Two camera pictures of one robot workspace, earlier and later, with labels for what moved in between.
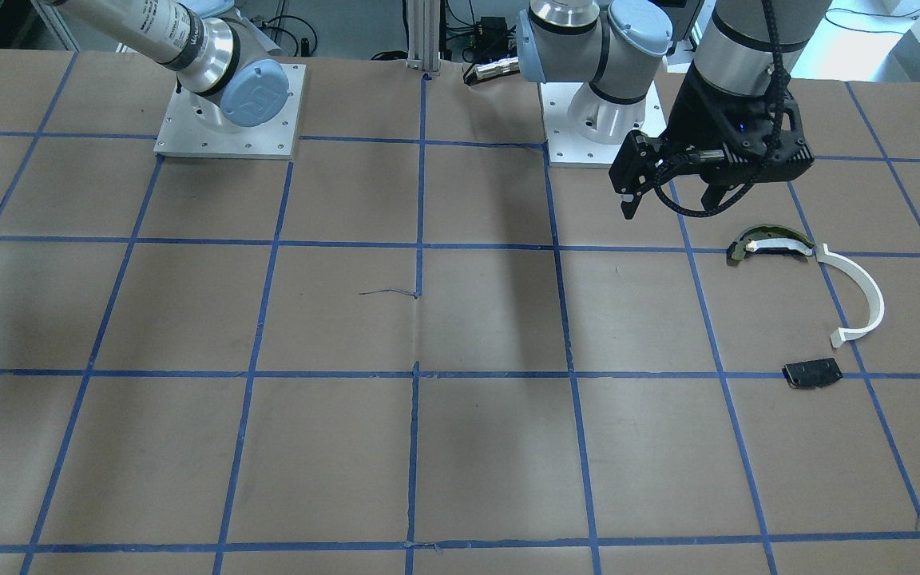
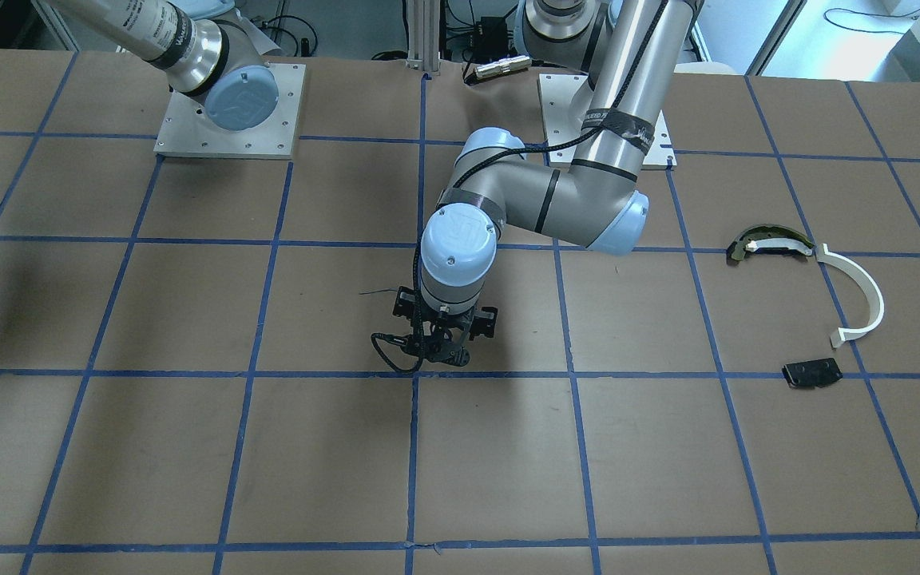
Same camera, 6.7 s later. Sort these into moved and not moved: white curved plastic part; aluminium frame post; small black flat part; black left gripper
Moved: black left gripper
Not moved: aluminium frame post; white curved plastic part; small black flat part
